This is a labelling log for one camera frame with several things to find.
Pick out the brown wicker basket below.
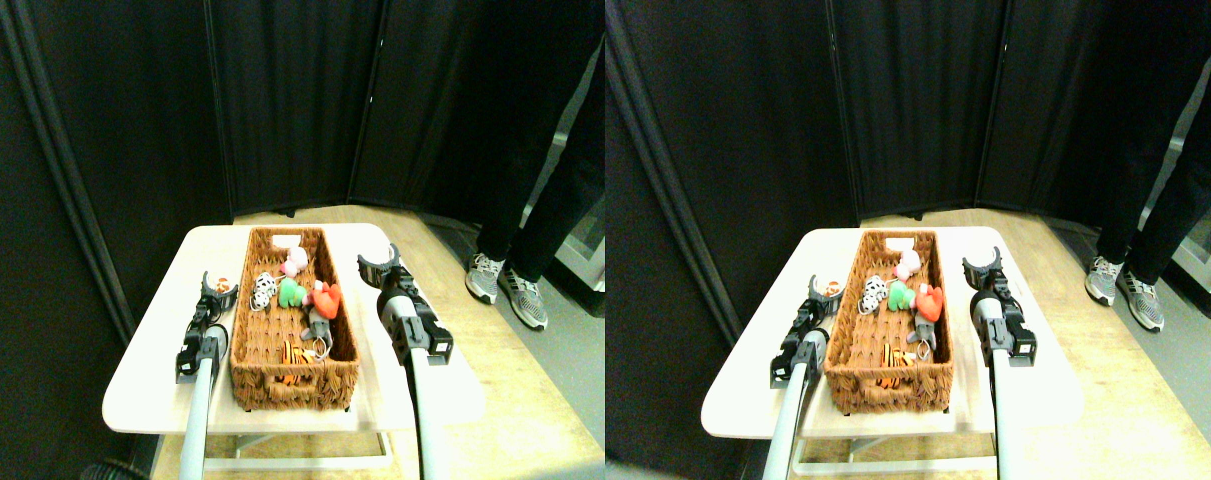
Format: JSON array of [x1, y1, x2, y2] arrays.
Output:
[[825, 232, 956, 414], [230, 228, 360, 411]]

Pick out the white low table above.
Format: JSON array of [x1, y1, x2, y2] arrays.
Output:
[[102, 224, 486, 471], [701, 228, 1084, 476]]

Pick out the person's legs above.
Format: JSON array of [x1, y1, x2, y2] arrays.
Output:
[[1085, 0, 1211, 333], [465, 30, 606, 331]]

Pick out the orange black striped toy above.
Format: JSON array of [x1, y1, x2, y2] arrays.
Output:
[[280, 340, 321, 387], [885, 345, 921, 389]]

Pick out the black curtain stand pole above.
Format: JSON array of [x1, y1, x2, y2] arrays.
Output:
[[0, 0, 136, 346], [605, 0, 746, 348]]

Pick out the black ribbed hose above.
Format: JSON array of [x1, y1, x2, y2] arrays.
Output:
[[78, 458, 153, 480]]

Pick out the grey mouse toy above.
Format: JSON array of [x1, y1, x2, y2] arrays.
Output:
[[907, 310, 938, 361], [300, 308, 334, 359]]

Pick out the red plush toy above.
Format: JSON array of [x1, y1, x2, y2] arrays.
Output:
[[308, 282, 342, 321], [915, 285, 946, 323]]

